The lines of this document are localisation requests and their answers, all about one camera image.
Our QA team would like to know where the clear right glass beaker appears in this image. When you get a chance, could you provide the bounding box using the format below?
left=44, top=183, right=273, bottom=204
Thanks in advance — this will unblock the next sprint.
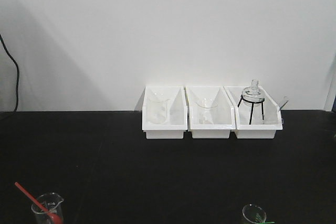
left=241, top=204, right=267, bottom=224

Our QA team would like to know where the white storage bin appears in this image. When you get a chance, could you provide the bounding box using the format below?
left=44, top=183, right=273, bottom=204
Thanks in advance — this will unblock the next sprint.
left=224, top=86, right=282, bottom=139
left=185, top=86, right=236, bottom=138
left=142, top=86, right=188, bottom=139

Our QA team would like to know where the black wire tripod stand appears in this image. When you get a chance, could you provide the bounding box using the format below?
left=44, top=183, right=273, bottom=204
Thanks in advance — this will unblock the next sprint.
left=237, top=95, right=265, bottom=125

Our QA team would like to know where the clear glass beaker in bin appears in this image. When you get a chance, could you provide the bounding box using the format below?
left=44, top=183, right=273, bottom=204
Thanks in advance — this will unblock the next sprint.
left=147, top=93, right=170, bottom=124

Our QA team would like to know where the white middle storage bin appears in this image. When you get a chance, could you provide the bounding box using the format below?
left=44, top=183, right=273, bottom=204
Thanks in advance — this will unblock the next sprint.
left=185, top=86, right=236, bottom=138

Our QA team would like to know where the clear left glass beaker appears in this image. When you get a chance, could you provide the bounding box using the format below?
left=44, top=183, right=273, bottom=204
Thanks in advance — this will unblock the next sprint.
left=31, top=193, right=65, bottom=223

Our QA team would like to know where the red plastic spoon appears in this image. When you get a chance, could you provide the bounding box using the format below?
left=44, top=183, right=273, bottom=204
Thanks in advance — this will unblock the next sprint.
left=14, top=182, right=63, bottom=224

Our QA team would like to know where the white left storage bin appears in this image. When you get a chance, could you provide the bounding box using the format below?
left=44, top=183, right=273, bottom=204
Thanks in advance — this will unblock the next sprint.
left=142, top=86, right=188, bottom=139

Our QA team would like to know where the black wall cable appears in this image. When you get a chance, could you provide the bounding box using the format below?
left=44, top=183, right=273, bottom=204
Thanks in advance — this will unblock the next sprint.
left=0, top=34, right=20, bottom=121

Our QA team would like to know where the white right storage bin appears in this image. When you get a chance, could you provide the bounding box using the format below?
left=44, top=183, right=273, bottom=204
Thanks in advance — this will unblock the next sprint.
left=224, top=86, right=282, bottom=139

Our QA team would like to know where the clear round glass flask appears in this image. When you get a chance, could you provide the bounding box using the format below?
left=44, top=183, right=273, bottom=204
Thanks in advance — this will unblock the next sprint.
left=241, top=79, right=265, bottom=102

